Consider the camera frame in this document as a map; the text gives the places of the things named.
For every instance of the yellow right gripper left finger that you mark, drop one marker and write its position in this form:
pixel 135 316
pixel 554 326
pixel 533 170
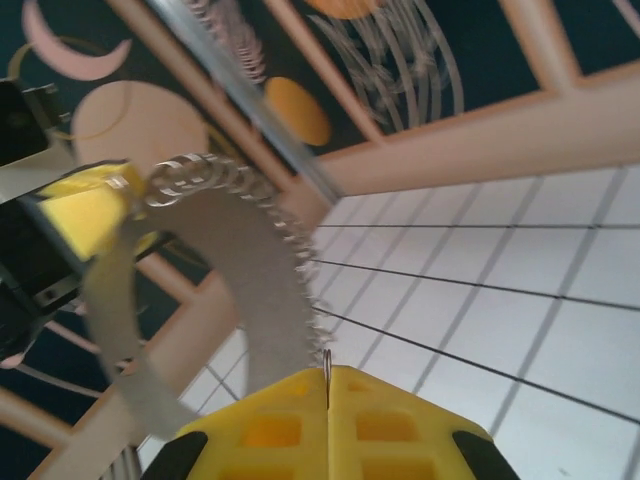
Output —
pixel 260 430

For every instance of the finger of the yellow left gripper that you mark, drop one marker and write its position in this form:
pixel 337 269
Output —
pixel 87 222
pixel 107 177

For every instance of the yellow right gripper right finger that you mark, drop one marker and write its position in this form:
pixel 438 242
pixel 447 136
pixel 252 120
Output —
pixel 400 430

